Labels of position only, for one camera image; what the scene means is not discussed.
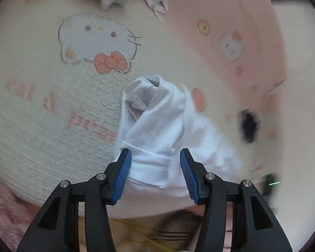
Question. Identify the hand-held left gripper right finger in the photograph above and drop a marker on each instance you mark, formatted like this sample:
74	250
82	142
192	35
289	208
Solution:
189	178

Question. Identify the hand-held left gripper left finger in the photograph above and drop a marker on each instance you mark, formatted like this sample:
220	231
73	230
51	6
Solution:
123	178

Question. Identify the white shirt with navy trim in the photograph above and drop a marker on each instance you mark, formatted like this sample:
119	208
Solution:
160	136

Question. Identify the folded navy garment white stripes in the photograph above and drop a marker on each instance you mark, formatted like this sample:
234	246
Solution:
249	126

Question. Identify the pink fuzzy pajamas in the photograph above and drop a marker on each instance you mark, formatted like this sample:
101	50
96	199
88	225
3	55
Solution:
8	215

